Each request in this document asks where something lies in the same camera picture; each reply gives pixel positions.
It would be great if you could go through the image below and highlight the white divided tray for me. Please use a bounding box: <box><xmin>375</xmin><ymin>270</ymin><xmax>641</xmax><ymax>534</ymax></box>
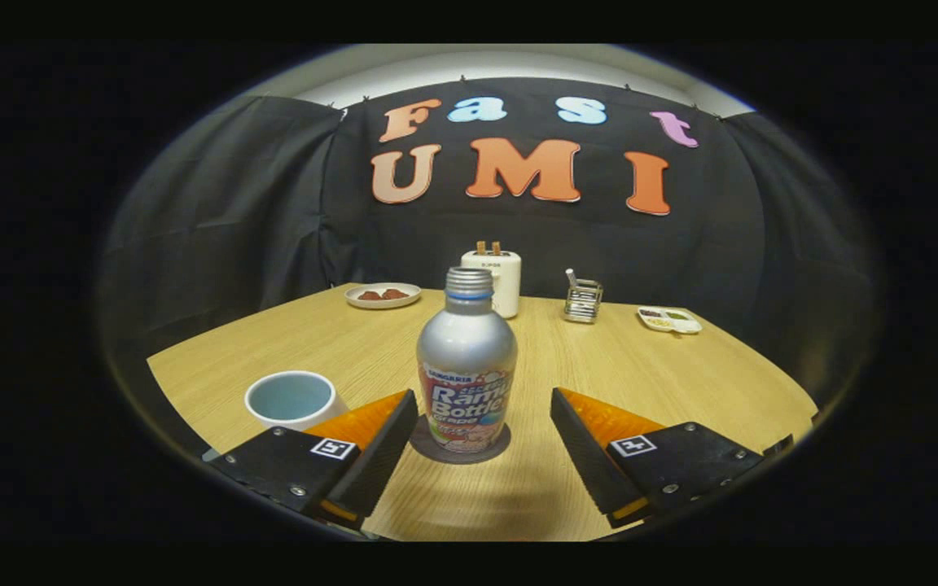
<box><xmin>637</xmin><ymin>306</ymin><xmax>703</xmax><ymax>335</ymax></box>

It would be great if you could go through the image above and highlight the small round plate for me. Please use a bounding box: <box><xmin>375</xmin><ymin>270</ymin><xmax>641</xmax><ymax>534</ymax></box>
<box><xmin>344</xmin><ymin>282</ymin><xmax>422</xmax><ymax>310</ymax></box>

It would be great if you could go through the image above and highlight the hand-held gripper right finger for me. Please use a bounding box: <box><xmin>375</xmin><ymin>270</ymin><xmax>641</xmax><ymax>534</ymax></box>
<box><xmin>550</xmin><ymin>387</ymin><xmax>765</xmax><ymax>528</ymax></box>

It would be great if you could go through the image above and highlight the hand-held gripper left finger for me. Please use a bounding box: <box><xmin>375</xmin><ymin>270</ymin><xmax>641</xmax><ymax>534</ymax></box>
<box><xmin>207</xmin><ymin>389</ymin><xmax>419</xmax><ymax>530</ymax></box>

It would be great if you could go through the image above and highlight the white toaster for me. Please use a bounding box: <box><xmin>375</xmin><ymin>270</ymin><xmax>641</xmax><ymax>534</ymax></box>
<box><xmin>461</xmin><ymin>250</ymin><xmax>522</xmax><ymax>319</ymax></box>

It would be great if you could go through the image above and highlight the white cup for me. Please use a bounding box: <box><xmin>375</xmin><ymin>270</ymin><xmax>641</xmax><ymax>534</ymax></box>
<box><xmin>244</xmin><ymin>370</ymin><xmax>349</xmax><ymax>432</ymax></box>

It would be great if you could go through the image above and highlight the wooden table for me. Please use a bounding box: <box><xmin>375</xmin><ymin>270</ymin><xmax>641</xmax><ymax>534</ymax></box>
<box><xmin>147</xmin><ymin>282</ymin><xmax>820</xmax><ymax>542</ymax></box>

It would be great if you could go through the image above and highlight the black backdrop cloth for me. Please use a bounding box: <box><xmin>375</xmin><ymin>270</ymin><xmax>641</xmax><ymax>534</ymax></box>
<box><xmin>99</xmin><ymin>77</ymin><xmax>877</xmax><ymax>408</ymax></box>

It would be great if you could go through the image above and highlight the dark round coaster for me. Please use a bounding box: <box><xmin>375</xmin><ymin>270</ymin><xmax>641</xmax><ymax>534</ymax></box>
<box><xmin>409</xmin><ymin>413</ymin><xmax>512</xmax><ymax>466</ymax></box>

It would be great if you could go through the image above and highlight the metal wire holder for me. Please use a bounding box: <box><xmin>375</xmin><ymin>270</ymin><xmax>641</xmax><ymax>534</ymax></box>
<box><xmin>563</xmin><ymin>279</ymin><xmax>604</xmax><ymax>325</ymax></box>

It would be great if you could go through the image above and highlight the silver juice bottle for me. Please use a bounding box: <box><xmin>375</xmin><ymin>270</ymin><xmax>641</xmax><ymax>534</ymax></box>
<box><xmin>416</xmin><ymin>267</ymin><xmax>519</xmax><ymax>454</ymax></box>

